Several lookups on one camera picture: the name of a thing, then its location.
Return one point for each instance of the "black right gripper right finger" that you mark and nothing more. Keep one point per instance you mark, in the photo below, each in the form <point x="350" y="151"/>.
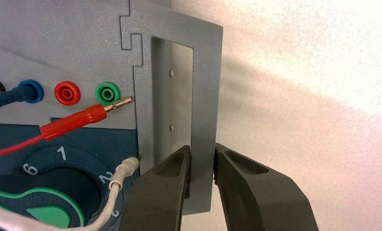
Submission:
<point x="261" y="201"/>

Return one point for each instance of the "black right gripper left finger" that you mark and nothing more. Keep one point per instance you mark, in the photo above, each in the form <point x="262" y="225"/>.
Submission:
<point x="156" y="197"/>

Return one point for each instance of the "grey and blue control box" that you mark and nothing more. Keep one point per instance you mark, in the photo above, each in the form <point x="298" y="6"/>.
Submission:
<point x="178" y="32"/>

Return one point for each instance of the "green and blue rotary knob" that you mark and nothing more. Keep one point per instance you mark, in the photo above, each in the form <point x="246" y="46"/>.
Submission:
<point x="66" y="188"/>

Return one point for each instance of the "green banana socket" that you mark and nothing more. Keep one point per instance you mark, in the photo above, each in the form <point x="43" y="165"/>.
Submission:
<point x="107" y="93"/>

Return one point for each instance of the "red banana socket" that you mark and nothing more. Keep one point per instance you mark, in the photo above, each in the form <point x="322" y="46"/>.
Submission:
<point x="67" y="93"/>

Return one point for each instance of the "blue banana socket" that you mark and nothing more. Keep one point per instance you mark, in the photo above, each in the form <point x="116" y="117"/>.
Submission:
<point x="39" y="92"/>

